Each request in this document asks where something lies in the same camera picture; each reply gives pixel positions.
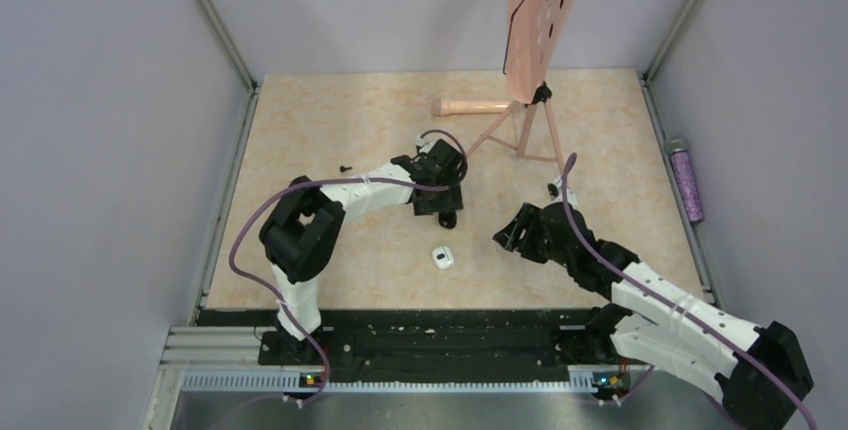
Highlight black earbud charging case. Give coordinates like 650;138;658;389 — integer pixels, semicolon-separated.
437;211;458;230

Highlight white earbud charging case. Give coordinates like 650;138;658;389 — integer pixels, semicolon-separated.
431;246;456;270

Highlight pink music stand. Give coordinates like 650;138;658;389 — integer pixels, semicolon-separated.
430;0;575;169

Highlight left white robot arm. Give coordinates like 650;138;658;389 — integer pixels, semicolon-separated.
258;139;468;364

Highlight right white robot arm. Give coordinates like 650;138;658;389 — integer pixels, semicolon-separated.
493;201;814;429

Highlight purple glitter bottle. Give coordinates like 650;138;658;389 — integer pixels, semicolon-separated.
665;139;704;224

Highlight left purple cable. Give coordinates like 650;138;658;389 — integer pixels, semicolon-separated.
228;128;470;408

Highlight purple cable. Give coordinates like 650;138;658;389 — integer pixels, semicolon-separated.
228;128;470;408
559;151;819;430

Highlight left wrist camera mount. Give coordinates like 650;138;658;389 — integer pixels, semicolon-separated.
415;135;434;154

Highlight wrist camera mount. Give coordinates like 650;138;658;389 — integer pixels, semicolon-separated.
547;177;579;209
415;135;434;154

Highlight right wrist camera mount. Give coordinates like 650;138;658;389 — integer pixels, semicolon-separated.
547;177;579;209

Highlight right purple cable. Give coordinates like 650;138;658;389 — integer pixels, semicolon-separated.
559;151;819;430

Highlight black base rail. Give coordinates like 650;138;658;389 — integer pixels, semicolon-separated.
197;308;630;384

